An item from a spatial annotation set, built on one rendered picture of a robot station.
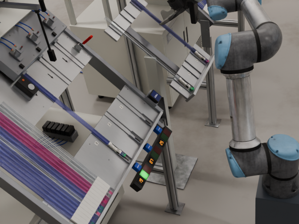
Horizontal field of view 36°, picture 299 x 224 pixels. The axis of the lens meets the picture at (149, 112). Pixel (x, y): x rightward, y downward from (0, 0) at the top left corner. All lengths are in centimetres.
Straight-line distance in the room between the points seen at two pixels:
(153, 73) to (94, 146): 62
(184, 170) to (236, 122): 108
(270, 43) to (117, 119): 67
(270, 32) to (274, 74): 176
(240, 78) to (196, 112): 148
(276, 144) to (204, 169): 103
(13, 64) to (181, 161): 137
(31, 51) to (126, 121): 47
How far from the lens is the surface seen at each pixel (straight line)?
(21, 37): 178
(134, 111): 191
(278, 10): 417
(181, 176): 267
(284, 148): 172
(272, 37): 162
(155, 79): 224
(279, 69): 343
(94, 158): 172
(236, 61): 158
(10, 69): 169
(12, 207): 194
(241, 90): 162
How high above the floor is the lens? 200
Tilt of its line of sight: 40 degrees down
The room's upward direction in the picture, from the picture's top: 11 degrees counter-clockwise
